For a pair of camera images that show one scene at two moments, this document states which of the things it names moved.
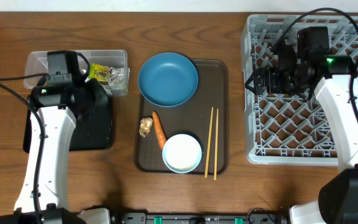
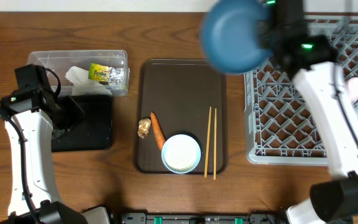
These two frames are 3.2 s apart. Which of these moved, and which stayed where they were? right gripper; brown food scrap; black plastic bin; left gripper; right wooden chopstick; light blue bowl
Moved: left gripper; right gripper
Stayed: brown food scrap; black plastic bin; light blue bowl; right wooden chopstick
